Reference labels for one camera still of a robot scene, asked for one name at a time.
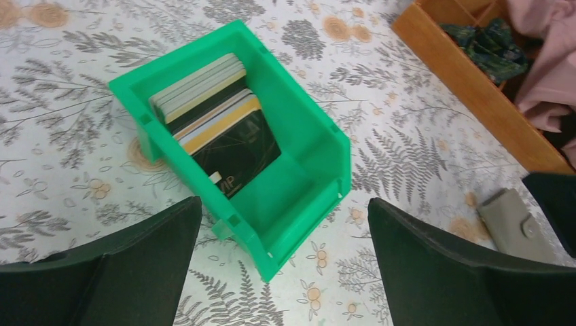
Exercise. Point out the black VIP card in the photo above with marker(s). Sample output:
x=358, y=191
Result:
x=239, y=154

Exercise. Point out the orange compartment tray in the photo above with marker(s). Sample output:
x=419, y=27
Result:
x=419, y=26

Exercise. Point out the pink cloth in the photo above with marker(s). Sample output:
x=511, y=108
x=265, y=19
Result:
x=548, y=92

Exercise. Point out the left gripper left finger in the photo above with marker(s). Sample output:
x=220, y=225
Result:
x=134, y=276

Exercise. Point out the card stack in bin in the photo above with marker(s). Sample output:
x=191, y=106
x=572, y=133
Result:
x=202, y=90

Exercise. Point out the green plastic bin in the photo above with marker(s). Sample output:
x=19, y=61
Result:
x=272, y=215

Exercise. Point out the grey leather card holder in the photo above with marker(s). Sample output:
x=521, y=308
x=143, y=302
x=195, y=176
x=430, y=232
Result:
x=513, y=228

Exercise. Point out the dark green patterned cloth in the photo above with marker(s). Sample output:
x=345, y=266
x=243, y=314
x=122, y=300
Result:
x=491, y=48

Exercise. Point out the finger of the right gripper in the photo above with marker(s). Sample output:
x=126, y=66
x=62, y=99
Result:
x=555, y=194

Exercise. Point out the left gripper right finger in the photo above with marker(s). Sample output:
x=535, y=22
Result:
x=432, y=277

